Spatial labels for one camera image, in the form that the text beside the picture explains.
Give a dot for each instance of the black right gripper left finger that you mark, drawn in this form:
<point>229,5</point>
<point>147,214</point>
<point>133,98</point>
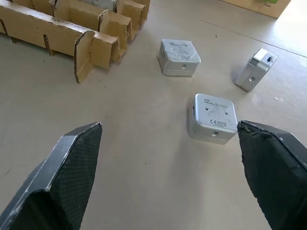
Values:
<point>60,177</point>

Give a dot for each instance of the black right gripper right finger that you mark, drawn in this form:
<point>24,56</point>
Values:
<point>275,172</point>

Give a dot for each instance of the cardboard divider box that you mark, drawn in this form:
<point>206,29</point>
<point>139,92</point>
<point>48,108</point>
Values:
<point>79,31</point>

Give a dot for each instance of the green object at table edge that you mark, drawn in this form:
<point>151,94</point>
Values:
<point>267,2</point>

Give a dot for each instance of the clean silver RealSense camera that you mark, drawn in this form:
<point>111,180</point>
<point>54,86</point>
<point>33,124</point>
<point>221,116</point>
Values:
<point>212,119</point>

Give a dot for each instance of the silver RealSense camera on edge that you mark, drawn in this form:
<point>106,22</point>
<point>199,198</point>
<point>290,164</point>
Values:
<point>255,70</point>

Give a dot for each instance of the scuffed silver RealSense camera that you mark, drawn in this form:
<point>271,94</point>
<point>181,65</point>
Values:
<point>178,57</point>

